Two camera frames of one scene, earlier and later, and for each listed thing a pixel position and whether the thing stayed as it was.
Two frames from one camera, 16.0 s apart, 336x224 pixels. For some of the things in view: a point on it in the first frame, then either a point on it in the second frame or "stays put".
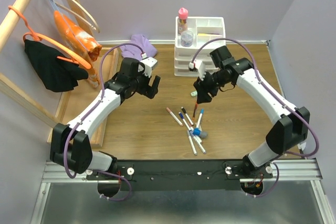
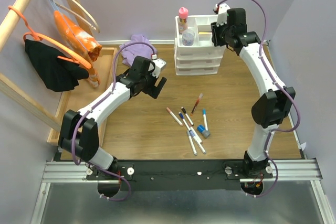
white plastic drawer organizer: x=205 y=30 stays put
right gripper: x=202 y=89 to x=215 y=30
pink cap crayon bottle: x=182 y=24 stays put
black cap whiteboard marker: x=184 y=111 stays put
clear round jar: x=187 y=38 stays put
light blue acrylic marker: x=202 y=111 to x=204 y=113
